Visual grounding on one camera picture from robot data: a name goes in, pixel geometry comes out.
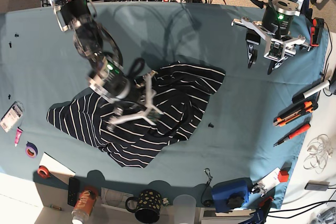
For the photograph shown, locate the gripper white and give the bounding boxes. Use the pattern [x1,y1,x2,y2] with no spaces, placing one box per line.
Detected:
[231,17,311,74]
[107,70,163,131]

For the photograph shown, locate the navy white striped t-shirt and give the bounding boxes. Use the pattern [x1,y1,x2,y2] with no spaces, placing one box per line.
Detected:
[46,62,225,168]

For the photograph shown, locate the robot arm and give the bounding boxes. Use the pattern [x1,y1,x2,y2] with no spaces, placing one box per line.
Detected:
[232,0,311,74]
[48,0,163,131]

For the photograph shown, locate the black white marker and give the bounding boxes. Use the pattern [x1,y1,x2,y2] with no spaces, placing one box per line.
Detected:
[292,80,330,104]

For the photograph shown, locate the red black clamp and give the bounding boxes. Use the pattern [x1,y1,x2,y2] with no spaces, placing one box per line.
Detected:
[310,18,324,47]

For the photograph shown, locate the orange black utility knife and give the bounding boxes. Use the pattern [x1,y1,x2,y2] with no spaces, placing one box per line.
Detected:
[273,100,318,127]

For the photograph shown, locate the teal table cloth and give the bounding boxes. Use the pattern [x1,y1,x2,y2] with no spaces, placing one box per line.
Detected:
[1,2,329,197]

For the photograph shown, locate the black mug gold leaves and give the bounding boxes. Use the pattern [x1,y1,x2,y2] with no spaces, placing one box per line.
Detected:
[125,189,162,224]

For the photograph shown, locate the translucent plastic cup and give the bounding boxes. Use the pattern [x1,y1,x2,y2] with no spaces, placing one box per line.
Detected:
[173,195,196,224]

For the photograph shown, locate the black remote control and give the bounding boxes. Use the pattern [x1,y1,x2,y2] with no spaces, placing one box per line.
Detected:
[67,177,80,207]

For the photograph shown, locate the orange drink can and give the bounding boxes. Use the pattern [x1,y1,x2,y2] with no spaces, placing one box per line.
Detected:
[71,186,99,224]

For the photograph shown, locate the white paper sheet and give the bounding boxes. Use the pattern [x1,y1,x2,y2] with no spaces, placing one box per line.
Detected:
[40,152,76,177]

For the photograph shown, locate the small red cube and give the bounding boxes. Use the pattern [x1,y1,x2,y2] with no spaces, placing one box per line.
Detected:
[278,170,289,183]

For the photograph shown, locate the blue box with knob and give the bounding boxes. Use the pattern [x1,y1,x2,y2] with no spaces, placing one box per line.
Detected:
[211,179,250,213]

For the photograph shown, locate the purple tape roll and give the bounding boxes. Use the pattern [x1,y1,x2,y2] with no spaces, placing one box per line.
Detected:
[25,142,38,158]

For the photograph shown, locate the orange tape roll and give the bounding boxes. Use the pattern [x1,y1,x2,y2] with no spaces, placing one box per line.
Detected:
[37,165,51,179]

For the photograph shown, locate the white card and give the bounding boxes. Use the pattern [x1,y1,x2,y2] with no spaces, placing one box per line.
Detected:
[257,167,281,191]

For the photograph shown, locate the pink glue tube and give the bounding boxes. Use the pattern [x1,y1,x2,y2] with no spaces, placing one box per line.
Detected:
[14,127,23,147]

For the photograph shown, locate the clear plastic blister pack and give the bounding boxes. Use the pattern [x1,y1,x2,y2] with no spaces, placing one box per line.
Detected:
[1,101,25,133]

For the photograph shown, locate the grey flat device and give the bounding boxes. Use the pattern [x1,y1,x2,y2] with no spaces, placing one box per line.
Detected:
[304,181,329,191]

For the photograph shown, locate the orange handled screwdriver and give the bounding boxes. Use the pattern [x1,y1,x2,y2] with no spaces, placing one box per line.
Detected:
[273,123,311,147]

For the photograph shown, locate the white cable bundle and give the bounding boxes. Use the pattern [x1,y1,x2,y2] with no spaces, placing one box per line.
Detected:
[303,134,336,174]

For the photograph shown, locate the black lanyard with clip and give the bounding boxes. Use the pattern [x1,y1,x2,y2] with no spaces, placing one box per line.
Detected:
[201,167,214,207]

